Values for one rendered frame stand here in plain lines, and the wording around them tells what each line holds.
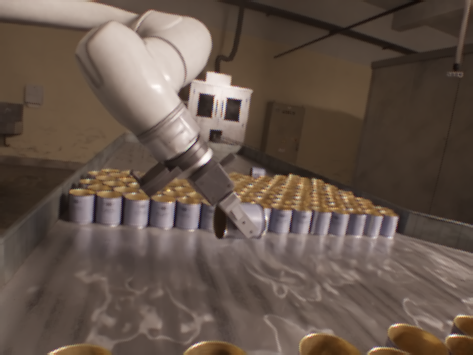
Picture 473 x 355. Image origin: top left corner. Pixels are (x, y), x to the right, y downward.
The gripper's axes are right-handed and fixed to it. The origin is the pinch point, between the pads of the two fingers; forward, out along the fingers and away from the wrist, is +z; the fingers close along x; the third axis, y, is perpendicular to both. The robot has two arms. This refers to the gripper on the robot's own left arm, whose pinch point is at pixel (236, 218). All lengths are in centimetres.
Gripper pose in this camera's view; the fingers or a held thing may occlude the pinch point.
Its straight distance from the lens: 57.6
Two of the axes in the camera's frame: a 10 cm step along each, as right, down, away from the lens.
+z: 5.4, 7.3, 4.2
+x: -4.0, -2.2, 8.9
